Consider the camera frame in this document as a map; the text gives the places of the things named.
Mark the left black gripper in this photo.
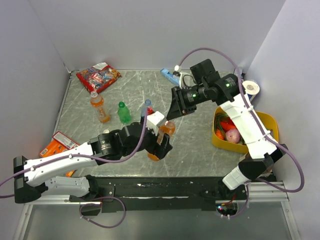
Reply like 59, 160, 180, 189
122, 116, 173, 159

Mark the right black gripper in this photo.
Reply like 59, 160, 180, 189
167, 83, 209, 120

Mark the orange tea bottle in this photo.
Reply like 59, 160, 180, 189
90, 91, 110, 123
147, 120, 176, 162

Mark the clear blue water bottle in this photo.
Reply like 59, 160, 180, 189
140, 99, 154, 117

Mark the green plastic bottle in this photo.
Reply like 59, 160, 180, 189
117, 101, 131, 124

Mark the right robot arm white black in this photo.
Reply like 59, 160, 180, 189
166, 59, 286, 200

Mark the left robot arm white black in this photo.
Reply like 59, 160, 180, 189
13, 122, 173, 204

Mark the blue box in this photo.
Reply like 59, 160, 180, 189
160, 68, 180, 86

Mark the orange carrot toy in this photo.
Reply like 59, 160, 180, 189
214, 120, 236, 140

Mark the pink onion toy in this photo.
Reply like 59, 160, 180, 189
225, 128, 241, 144

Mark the toilet paper roll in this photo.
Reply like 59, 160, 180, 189
242, 80, 260, 102

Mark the red candy bag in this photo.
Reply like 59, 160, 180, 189
76, 62, 122, 94

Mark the orange utility knife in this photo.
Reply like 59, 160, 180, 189
65, 170, 75, 178

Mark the orange red battery pack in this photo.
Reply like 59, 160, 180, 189
39, 131, 79, 158

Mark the yellow plastic basket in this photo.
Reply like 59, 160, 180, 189
211, 111, 279, 154

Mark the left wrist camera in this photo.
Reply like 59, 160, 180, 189
146, 107, 167, 136

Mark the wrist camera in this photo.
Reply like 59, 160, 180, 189
173, 65, 194, 88
146, 107, 167, 136

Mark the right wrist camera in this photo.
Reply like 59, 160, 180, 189
173, 65, 194, 88

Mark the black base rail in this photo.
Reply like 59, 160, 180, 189
69, 175, 247, 213

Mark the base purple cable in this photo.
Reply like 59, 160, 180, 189
79, 196, 127, 229

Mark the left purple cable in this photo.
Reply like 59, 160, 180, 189
0, 107, 149, 199

